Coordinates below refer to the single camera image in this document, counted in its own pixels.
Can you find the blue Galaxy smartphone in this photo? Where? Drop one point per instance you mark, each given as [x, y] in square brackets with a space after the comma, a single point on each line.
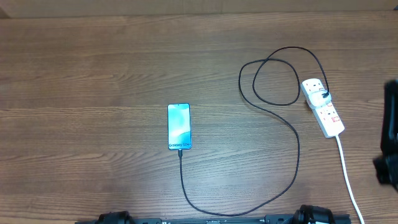
[179, 127]

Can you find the white charger plug adapter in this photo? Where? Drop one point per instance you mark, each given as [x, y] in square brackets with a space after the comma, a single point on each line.
[317, 99]

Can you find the white power strip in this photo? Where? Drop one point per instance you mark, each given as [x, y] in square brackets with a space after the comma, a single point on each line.
[326, 116]

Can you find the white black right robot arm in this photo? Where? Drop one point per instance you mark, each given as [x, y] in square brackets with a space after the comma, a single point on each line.
[386, 165]

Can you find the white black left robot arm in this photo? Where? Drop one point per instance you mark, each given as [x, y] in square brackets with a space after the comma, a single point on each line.
[115, 218]

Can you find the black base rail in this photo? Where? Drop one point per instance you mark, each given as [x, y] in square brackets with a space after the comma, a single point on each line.
[268, 219]

